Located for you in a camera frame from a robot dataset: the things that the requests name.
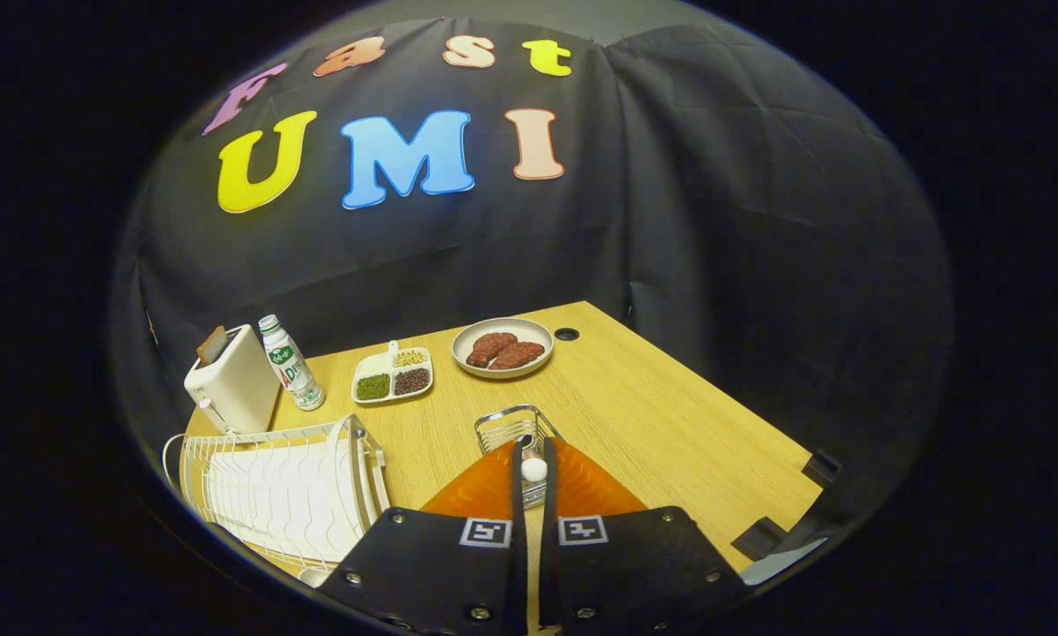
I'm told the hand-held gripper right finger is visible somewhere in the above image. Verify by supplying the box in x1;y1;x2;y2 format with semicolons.
540;438;749;636

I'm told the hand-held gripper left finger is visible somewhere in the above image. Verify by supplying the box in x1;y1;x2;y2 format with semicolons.
317;439;531;636

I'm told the metal wire basket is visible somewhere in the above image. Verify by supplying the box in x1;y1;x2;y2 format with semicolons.
474;404;561;511

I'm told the white wire dish rack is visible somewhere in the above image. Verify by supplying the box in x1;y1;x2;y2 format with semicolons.
162;413;391;571

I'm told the grey plate with meat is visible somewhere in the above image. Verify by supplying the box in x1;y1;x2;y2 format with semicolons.
451;317;555;381

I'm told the white divided snack dish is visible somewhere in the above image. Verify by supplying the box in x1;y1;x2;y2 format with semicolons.
351;341;435;405

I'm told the black table clamp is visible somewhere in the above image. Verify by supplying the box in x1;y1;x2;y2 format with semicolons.
801;449;843;487
730;517;790;562

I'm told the brown meat piece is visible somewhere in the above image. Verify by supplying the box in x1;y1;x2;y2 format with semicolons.
466;332;519;368
490;341;547;371

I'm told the white green-label drink bottle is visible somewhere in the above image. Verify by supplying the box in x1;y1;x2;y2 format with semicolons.
258;314;326;412

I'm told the white toaster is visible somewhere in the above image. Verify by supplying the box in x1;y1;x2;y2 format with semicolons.
184;324;281;435

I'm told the black backdrop cloth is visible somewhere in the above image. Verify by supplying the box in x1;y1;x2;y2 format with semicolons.
110;18;954;549

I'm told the brown bread slice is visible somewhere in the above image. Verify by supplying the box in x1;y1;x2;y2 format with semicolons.
195;325;230;367

